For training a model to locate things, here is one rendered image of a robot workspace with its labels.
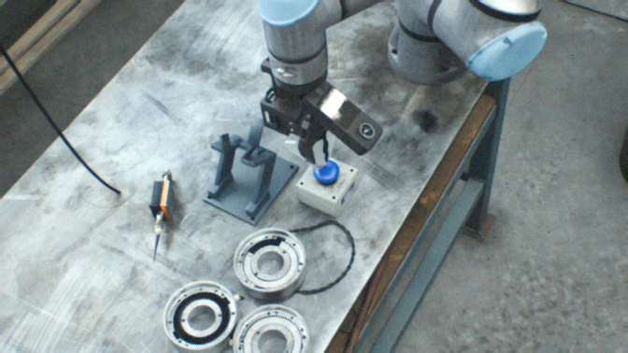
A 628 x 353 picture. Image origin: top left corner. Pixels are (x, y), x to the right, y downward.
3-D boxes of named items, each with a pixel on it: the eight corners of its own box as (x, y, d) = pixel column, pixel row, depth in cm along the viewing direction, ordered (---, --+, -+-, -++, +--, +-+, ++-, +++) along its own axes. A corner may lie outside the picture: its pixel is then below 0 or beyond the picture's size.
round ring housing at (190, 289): (193, 375, 109) (187, 364, 106) (156, 320, 115) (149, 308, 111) (256, 331, 112) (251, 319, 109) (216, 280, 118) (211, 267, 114)
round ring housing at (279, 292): (293, 313, 114) (290, 300, 110) (226, 292, 116) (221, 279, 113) (318, 251, 119) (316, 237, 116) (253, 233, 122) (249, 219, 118)
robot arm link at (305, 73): (337, 32, 99) (304, 76, 96) (339, 58, 103) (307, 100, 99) (287, 14, 102) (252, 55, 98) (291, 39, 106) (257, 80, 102)
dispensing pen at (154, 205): (140, 254, 116) (155, 162, 126) (148, 268, 120) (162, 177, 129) (155, 254, 116) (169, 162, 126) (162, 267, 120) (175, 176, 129)
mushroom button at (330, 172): (333, 201, 122) (330, 182, 118) (310, 190, 123) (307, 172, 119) (345, 181, 123) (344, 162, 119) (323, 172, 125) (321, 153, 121)
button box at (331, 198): (337, 218, 122) (335, 202, 118) (298, 201, 124) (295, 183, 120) (363, 180, 126) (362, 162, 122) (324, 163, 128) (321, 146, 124)
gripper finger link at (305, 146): (316, 145, 116) (311, 105, 109) (326, 148, 115) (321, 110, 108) (299, 167, 114) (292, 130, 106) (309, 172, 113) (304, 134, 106)
